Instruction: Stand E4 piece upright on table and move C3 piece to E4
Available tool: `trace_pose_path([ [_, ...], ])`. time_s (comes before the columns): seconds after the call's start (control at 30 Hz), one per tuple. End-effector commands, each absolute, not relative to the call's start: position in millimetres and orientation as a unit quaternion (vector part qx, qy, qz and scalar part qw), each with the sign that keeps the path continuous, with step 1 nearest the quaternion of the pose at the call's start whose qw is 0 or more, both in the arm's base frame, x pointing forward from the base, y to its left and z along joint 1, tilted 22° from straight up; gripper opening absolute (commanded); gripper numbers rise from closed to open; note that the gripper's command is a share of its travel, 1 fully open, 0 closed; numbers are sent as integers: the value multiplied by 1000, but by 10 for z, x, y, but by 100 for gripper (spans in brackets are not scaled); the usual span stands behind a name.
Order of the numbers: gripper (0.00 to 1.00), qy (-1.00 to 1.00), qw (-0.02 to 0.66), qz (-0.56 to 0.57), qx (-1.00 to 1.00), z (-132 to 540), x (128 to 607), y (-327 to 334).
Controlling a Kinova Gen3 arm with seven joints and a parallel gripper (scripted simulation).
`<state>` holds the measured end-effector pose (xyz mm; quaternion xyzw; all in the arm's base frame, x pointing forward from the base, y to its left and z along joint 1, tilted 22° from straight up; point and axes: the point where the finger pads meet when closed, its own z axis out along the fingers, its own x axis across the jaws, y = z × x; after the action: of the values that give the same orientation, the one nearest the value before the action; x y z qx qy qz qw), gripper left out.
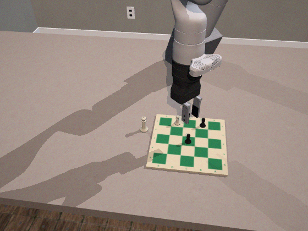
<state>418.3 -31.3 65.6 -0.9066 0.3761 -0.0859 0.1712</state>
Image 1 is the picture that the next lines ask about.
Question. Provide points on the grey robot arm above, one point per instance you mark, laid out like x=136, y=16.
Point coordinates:
x=195, y=19

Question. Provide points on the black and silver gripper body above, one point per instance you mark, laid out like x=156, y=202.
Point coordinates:
x=189, y=63

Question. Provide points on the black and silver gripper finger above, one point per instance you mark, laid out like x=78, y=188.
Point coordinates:
x=196, y=106
x=185, y=112

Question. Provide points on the white queen chess piece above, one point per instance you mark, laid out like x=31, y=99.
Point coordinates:
x=143, y=128

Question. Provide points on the black pawn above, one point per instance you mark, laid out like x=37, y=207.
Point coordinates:
x=203, y=123
x=188, y=141

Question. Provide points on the green and cream chessboard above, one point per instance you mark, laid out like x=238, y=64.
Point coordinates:
x=206, y=154

